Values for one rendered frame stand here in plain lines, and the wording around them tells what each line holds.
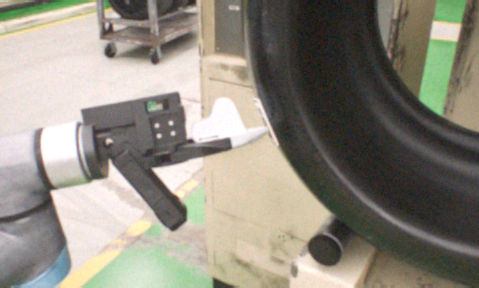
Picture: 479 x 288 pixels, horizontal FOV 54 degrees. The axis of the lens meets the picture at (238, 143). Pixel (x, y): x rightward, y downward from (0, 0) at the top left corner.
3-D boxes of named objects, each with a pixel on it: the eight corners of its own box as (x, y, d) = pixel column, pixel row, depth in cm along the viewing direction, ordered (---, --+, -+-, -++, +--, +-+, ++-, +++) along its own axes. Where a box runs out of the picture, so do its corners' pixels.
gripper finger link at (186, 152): (231, 137, 53) (153, 152, 52) (233, 151, 53) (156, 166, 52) (228, 133, 57) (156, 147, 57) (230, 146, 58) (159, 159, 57)
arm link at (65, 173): (51, 195, 52) (70, 181, 60) (93, 187, 53) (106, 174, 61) (35, 129, 51) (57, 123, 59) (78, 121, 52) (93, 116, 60)
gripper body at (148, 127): (182, 90, 52) (73, 110, 51) (197, 165, 53) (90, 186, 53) (183, 90, 60) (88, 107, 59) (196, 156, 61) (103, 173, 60)
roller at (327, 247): (415, 155, 85) (391, 159, 88) (408, 132, 84) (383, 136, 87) (344, 268, 58) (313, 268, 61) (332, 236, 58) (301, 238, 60)
